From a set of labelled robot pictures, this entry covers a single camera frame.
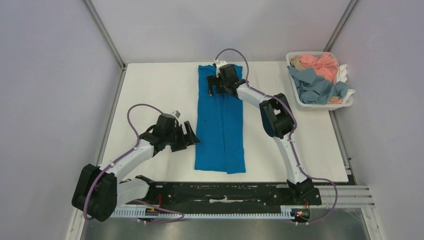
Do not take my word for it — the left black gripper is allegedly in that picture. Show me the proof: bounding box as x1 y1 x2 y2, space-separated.
164 121 200 153

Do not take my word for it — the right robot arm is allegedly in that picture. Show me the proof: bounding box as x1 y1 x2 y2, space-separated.
207 61 314 204

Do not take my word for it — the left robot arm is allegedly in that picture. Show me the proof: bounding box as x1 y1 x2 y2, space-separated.
71 113 201 222

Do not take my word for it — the beige t shirt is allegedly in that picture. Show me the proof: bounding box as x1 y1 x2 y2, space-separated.
290 56 306 71

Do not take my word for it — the grey blue t shirt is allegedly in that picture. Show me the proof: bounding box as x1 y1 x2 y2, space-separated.
287 66 349 105

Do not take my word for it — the pink t shirt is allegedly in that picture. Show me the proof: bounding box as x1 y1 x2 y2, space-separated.
299 53 339 83

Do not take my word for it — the white t shirt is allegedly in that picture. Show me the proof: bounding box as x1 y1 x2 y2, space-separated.
335 64 355 104

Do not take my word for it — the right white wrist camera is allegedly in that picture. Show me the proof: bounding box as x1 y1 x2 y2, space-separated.
213 59 228 77

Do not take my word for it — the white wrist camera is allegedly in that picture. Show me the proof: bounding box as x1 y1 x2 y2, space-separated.
213 59 228 77
171 110 181 119

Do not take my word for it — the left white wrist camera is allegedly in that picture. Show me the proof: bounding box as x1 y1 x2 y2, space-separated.
171 110 181 119

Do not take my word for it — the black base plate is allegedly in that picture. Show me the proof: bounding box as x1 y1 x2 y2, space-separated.
142 181 322 214

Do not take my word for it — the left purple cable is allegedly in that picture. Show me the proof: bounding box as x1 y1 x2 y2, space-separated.
82 103 186 224

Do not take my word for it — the white cable duct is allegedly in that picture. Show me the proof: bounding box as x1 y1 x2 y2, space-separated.
111 205 307 221

